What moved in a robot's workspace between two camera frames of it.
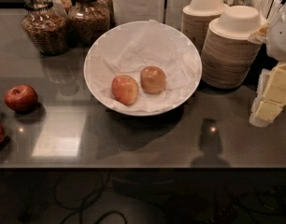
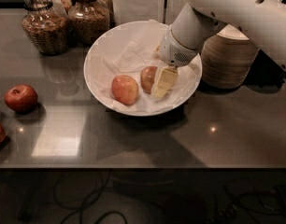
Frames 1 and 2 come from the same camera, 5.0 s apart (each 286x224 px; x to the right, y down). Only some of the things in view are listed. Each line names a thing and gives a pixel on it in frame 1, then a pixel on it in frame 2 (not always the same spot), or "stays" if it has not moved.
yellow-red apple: (152, 79) stays
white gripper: (282, 35) → (171, 50)
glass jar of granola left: (45, 21) stays
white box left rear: (137, 4) stays
